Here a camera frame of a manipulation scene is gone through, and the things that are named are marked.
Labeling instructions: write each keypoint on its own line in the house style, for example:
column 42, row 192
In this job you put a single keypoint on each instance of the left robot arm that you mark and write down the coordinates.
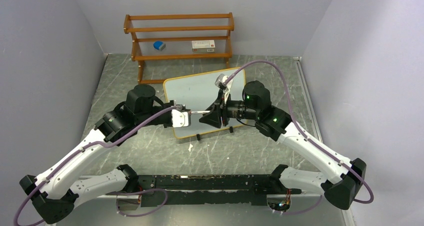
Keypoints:
column 57, row 191

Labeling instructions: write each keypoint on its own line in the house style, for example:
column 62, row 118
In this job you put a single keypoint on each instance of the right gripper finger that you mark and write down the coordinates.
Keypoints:
column 211, row 119
column 215, row 109

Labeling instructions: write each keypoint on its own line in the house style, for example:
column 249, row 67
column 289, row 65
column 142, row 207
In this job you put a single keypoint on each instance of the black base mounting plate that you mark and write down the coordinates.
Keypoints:
column 252, row 189

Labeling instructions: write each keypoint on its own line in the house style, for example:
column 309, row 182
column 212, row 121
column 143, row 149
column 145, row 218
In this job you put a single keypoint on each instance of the blue whiteboard eraser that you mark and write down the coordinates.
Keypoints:
column 159, row 45

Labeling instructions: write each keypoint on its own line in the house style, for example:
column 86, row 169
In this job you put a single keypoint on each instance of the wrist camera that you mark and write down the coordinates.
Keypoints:
column 180, row 119
column 223, row 82

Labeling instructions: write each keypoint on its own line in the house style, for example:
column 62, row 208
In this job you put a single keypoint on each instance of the whiteboard wire stand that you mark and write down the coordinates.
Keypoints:
column 231, row 130

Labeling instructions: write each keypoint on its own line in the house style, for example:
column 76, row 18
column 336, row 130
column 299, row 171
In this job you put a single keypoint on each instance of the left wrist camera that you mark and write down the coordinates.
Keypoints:
column 180, row 119

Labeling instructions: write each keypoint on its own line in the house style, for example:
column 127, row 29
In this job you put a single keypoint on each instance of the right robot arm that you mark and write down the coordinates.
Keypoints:
column 338, row 179

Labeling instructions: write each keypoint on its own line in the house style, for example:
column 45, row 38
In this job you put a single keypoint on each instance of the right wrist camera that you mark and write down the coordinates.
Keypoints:
column 223, row 82

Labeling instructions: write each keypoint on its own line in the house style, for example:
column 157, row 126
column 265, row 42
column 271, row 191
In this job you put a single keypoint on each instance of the aluminium rail frame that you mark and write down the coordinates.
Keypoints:
column 112, row 182

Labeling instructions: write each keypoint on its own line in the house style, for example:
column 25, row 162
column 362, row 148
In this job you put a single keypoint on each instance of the wooden two-tier rack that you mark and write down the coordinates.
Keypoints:
column 178, row 31

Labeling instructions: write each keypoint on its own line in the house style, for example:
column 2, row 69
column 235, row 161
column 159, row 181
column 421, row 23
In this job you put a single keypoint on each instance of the white red-ended marker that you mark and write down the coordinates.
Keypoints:
column 199, row 112

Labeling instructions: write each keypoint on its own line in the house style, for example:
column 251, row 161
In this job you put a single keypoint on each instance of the white red marker box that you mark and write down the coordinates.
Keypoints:
column 203, row 46

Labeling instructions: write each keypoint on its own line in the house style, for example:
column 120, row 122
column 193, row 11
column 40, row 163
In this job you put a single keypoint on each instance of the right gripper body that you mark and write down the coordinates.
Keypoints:
column 225, row 118

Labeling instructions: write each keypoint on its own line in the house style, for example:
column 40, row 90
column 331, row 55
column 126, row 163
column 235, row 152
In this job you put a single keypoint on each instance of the yellow framed whiteboard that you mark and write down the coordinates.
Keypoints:
column 196, row 92

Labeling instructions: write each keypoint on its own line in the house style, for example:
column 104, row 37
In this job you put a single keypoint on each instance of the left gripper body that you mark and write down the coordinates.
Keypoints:
column 161, row 119

